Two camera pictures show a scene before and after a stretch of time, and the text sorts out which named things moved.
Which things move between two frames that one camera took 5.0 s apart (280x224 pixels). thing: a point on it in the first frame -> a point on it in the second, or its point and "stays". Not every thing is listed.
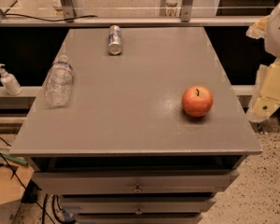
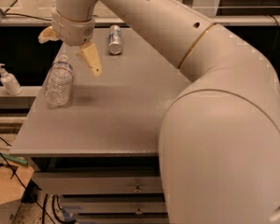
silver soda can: [115, 40] stays
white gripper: [279, 35] -> [74, 31]
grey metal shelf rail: [125, 21] stays
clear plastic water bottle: [59, 86] stays
